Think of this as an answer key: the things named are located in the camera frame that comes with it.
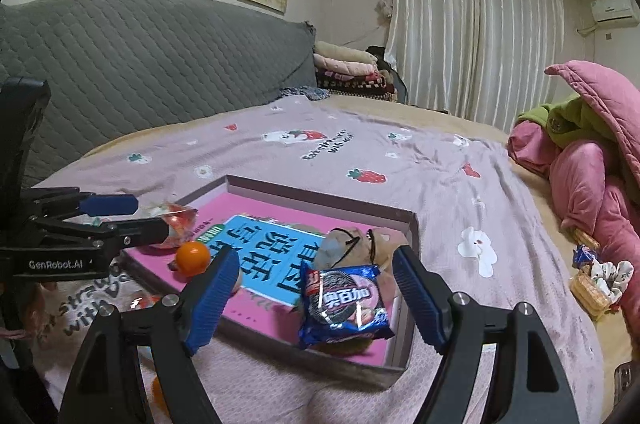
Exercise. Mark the orange mandarin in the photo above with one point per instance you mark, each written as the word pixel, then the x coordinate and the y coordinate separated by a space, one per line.
pixel 158 397
pixel 192 258

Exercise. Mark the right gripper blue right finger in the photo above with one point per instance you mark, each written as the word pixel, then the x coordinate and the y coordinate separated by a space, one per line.
pixel 528 383

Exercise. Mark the wafer snack packet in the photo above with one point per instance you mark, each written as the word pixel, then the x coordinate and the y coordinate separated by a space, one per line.
pixel 589 296

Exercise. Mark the white air conditioner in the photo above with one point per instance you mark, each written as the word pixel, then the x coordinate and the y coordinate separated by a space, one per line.
pixel 610 14

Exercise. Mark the walnut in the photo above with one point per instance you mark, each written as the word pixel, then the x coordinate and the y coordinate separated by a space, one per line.
pixel 238 283

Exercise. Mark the folded blankets stack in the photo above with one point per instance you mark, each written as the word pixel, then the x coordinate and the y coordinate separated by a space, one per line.
pixel 347 71

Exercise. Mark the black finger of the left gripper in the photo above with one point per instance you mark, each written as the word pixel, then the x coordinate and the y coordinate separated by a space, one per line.
pixel 130 233

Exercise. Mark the white striped curtains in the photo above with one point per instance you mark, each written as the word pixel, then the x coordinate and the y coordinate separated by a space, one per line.
pixel 481 60

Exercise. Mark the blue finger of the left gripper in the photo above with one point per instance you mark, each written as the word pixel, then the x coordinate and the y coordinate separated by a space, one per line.
pixel 107 205

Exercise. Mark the beige mesh drawstring pouch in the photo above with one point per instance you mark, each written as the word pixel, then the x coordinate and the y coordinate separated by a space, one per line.
pixel 350 247

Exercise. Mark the blue oreo cookie packet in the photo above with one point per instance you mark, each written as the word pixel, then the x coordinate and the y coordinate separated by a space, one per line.
pixel 341 304

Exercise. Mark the pink quilted blanket pile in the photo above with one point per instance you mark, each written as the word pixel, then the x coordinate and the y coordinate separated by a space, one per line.
pixel 594 186

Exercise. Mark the smartphone with case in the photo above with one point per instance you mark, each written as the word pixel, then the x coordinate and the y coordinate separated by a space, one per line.
pixel 624 376

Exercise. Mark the blue candy wrapper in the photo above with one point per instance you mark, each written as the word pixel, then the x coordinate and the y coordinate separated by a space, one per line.
pixel 583 256

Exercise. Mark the white patterned scrunchie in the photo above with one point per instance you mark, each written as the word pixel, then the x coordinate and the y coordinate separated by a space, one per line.
pixel 611 279

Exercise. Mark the green blanket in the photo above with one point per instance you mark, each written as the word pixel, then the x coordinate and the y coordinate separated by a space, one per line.
pixel 569 121

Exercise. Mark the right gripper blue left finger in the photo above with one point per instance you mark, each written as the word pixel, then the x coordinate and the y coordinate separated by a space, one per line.
pixel 105 384

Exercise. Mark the grey quilted headboard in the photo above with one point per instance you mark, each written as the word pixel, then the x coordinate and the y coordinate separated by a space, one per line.
pixel 116 67

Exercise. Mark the pink blue book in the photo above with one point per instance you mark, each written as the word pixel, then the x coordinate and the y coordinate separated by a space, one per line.
pixel 272 242

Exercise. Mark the silver foil surprise egg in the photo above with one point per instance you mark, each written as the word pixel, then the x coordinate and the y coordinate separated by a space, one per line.
pixel 180 220

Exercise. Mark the red blue surprise egg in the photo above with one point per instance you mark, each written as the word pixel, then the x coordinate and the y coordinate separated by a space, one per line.
pixel 142 301

